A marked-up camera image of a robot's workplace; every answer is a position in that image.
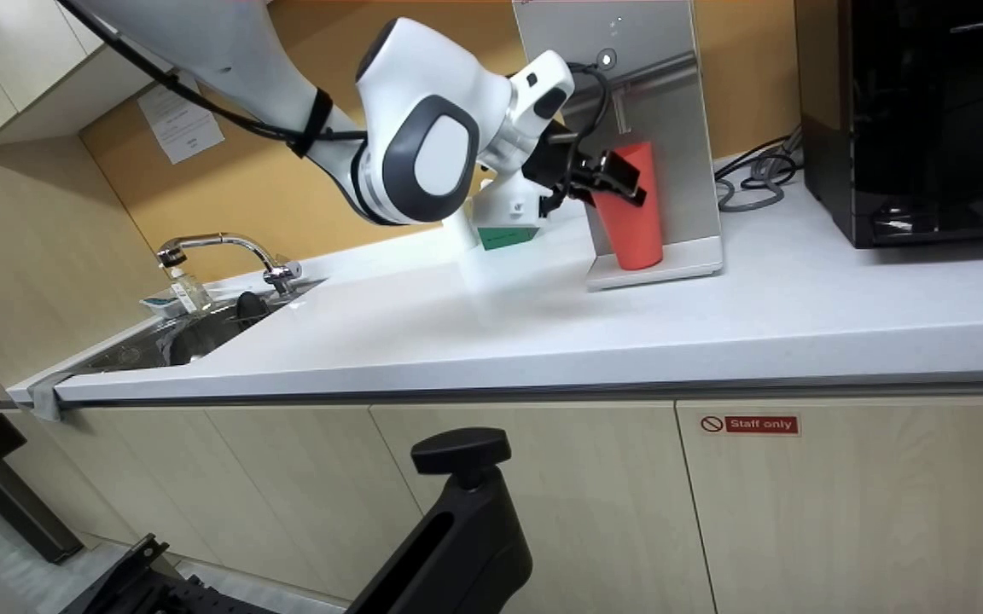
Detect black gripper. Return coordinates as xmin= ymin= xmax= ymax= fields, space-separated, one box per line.
xmin=519 ymin=117 xmax=647 ymax=222

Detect orange plastic cup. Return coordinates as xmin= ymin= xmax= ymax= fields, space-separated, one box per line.
xmin=597 ymin=137 xmax=668 ymax=271

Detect green sponge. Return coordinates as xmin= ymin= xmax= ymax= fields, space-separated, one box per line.
xmin=473 ymin=222 xmax=543 ymax=257

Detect red warning sticker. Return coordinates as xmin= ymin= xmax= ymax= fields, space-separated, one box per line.
xmin=695 ymin=413 xmax=800 ymax=438

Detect black microwave oven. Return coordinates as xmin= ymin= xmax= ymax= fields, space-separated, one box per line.
xmin=796 ymin=0 xmax=983 ymax=253

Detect black item in sink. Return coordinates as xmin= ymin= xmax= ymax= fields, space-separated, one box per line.
xmin=232 ymin=288 xmax=276 ymax=328

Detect black office chair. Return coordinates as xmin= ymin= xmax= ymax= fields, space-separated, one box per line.
xmin=342 ymin=426 xmax=538 ymax=614

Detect chrome faucet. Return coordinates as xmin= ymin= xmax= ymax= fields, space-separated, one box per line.
xmin=152 ymin=228 xmax=303 ymax=304

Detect beige cabinet door with sticker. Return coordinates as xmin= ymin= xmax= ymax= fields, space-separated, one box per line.
xmin=672 ymin=391 xmax=983 ymax=614

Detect white paper notice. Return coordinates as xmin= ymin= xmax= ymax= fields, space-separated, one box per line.
xmin=131 ymin=81 xmax=228 ymax=167

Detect clear soap dispenser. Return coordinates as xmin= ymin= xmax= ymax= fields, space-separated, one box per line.
xmin=146 ymin=257 xmax=219 ymax=321

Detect steel sink basin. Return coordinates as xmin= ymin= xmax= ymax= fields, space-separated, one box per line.
xmin=89 ymin=278 xmax=320 ymax=374

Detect black power cables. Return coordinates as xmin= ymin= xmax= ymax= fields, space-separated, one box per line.
xmin=714 ymin=133 xmax=805 ymax=218

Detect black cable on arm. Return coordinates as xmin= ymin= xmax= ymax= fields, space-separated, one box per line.
xmin=57 ymin=0 xmax=371 ymax=161

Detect black plastic frame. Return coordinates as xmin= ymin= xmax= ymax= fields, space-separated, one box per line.
xmin=79 ymin=531 xmax=279 ymax=614

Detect beige wall cabinet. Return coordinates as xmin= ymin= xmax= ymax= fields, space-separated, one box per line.
xmin=0 ymin=0 xmax=158 ymax=156

